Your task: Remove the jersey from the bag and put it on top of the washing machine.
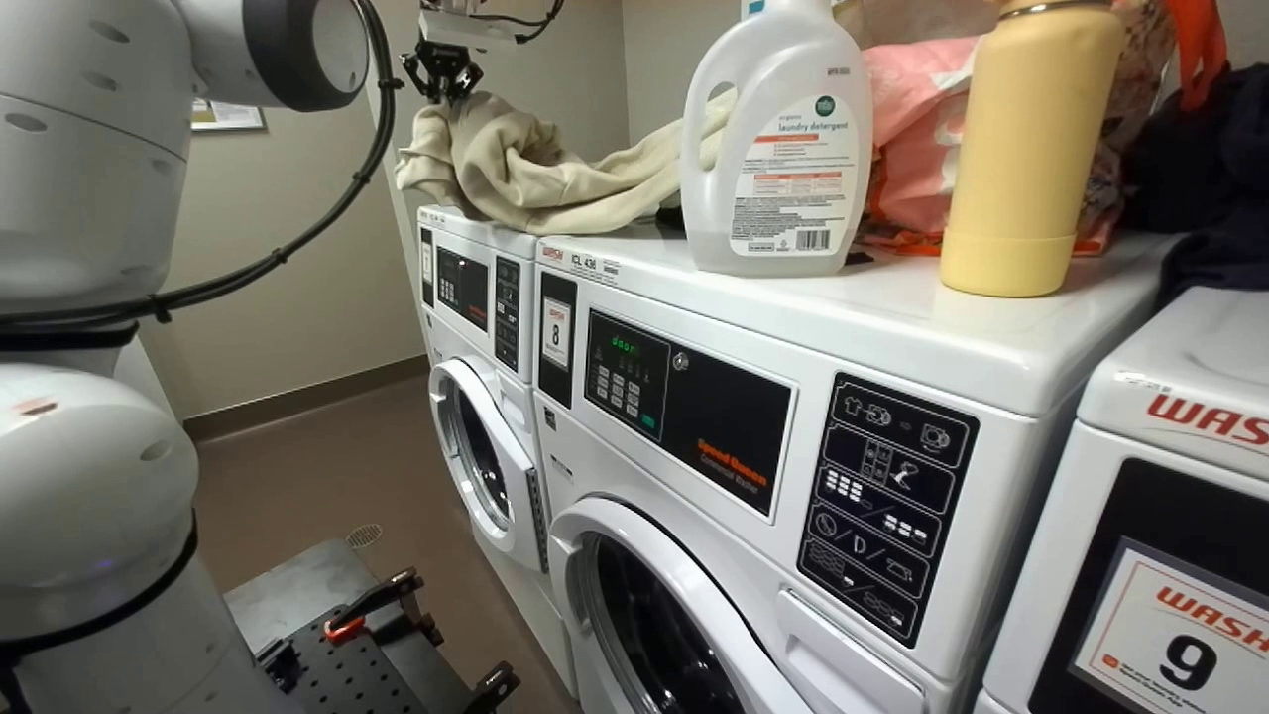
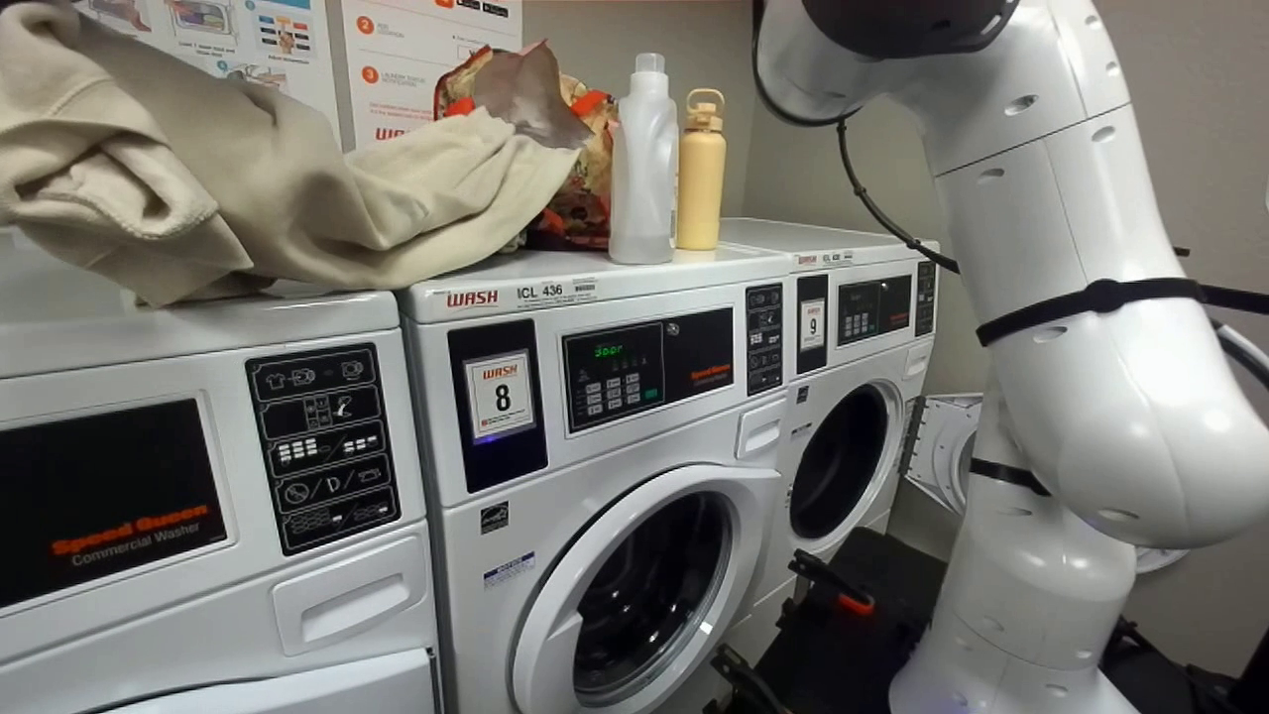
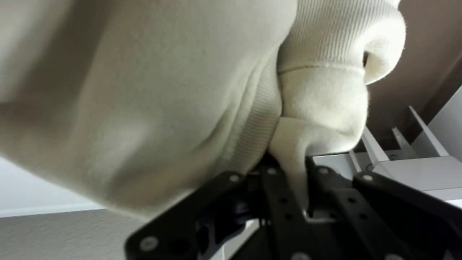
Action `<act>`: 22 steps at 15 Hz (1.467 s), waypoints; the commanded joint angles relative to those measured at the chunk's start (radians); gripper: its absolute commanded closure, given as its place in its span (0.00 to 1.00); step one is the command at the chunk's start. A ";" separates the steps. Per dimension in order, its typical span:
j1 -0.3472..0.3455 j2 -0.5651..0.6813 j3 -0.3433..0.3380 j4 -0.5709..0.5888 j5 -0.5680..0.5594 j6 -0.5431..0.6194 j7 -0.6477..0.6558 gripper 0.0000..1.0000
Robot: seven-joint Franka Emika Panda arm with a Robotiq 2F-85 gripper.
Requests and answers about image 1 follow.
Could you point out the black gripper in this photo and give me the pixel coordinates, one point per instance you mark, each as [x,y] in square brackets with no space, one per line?
[442,60]

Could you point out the cream jersey cloth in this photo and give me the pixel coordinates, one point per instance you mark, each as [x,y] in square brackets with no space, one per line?
[530,162]

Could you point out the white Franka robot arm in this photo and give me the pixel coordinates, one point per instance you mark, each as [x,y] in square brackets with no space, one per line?
[81,501]

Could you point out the small white washing machine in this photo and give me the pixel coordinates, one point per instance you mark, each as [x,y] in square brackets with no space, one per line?
[460,251]

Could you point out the pink plastic bag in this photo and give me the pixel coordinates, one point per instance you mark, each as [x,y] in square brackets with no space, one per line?
[917,130]

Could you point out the white washing machine, black panels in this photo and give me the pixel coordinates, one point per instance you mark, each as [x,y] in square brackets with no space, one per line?
[875,329]

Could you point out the white washing machine number nine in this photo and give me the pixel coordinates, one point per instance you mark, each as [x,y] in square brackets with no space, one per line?
[1165,380]

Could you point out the white detergent bottle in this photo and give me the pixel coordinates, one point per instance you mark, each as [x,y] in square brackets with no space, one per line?
[779,142]

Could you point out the round door of small washer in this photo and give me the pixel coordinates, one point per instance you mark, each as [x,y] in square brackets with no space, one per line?
[494,437]

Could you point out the round door of large washer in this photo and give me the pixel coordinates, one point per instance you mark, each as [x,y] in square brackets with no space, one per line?
[686,580]

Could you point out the yellow cylindrical bottle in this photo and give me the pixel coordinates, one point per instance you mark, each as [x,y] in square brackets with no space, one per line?
[1029,142]

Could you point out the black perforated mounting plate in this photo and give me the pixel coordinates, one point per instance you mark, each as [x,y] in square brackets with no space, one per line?
[341,679]

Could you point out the dark navy garment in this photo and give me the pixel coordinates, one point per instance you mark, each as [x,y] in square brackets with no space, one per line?
[1215,158]

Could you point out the grey metal base plate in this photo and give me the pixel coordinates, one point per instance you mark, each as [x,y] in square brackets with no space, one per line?
[299,580]

